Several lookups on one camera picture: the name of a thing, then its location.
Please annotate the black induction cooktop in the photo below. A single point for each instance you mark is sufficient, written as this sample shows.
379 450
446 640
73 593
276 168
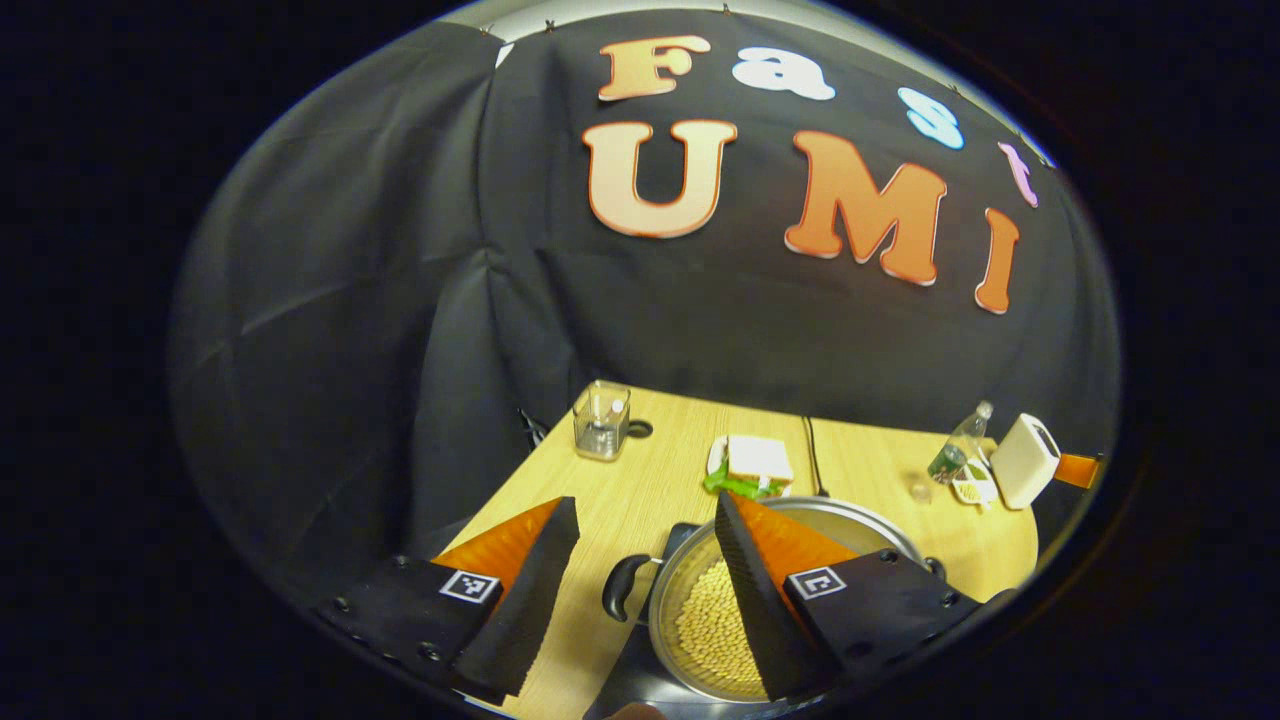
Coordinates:
630 690

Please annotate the white toaster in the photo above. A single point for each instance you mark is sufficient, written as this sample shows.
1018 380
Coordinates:
1022 462

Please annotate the pile of soybeans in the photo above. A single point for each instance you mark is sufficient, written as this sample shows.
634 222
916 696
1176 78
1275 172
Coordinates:
710 625

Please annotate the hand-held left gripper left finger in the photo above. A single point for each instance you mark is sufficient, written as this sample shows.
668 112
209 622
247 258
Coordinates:
525 610

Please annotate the black round table grommet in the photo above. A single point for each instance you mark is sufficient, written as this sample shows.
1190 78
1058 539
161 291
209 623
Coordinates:
640 430

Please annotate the clear plastic bottle green label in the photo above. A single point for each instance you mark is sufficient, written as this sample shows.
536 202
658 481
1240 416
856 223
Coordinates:
950 460

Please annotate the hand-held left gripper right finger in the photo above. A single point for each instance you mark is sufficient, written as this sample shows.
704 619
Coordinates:
760 610

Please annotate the black backdrop cloth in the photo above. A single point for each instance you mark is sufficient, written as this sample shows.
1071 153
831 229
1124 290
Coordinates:
700 320

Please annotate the sandwich with lettuce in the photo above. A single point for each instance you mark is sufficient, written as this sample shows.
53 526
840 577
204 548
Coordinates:
758 460

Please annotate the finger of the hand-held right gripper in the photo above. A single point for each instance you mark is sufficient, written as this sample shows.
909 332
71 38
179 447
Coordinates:
1080 470

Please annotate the white sandwich plate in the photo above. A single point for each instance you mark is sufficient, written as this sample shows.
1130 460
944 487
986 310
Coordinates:
716 455

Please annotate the white three-compartment dish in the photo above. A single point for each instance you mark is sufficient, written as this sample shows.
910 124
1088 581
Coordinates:
972 488

